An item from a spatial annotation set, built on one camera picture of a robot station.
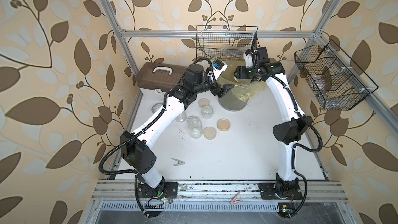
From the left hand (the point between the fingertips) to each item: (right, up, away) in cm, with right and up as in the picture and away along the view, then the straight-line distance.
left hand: (224, 75), depth 69 cm
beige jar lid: (+3, -28, +29) cm, 40 cm away
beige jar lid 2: (-10, -13, +40) cm, 43 cm away
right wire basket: (+55, -4, +3) cm, 55 cm away
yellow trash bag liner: (+13, -7, +16) cm, 21 cm away
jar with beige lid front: (-15, -28, +23) cm, 39 cm away
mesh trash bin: (+7, -12, +27) cm, 31 cm away
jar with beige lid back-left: (-7, -20, +33) cm, 39 cm away
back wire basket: (+7, +25, +29) cm, 39 cm away
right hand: (+12, +4, +16) cm, 20 cm away
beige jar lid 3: (-6, -32, +24) cm, 40 cm away
